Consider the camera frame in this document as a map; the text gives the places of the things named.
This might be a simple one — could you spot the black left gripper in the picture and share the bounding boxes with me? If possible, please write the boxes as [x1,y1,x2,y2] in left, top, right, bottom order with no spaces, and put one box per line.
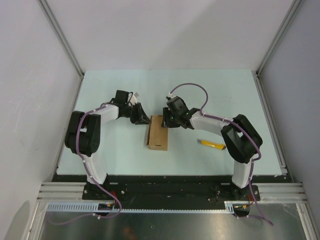
[124,103,151,126]

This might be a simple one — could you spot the brown cardboard express box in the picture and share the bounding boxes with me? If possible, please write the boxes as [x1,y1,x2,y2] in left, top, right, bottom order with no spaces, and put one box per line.
[146,115,169,151]

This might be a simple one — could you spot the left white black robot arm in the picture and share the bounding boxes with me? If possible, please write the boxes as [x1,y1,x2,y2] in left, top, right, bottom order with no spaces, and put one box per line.
[64,90,151,200]

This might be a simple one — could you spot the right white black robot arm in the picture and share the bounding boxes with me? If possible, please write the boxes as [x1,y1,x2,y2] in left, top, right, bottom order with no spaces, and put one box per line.
[162,96,263,201]

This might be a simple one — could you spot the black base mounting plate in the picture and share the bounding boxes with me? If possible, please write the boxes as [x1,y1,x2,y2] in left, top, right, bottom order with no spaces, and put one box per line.
[52,174,261,210]

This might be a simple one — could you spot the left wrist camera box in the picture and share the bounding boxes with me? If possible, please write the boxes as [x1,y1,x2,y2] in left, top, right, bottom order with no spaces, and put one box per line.
[127,91,139,106]

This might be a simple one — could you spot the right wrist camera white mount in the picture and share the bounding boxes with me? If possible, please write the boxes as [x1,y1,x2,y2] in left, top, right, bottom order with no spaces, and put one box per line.
[166,92,176,101]

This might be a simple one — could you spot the grey slotted cable duct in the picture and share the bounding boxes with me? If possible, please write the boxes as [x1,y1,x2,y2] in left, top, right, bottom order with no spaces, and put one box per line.
[46,202,235,214]

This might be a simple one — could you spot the aluminium front rail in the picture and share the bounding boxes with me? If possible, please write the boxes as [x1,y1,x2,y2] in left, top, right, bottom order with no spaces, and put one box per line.
[37,182,308,203]

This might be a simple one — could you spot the aluminium frame post left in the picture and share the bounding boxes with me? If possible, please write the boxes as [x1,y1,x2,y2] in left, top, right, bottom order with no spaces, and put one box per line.
[37,0,84,79]

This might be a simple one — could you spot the aluminium frame post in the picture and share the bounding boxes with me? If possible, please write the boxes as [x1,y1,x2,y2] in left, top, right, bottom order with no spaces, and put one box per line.
[255,0,305,76]
[37,0,84,79]

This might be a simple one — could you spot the aluminium frame post right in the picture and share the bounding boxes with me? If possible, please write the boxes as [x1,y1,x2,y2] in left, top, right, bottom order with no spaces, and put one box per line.
[255,0,305,76]

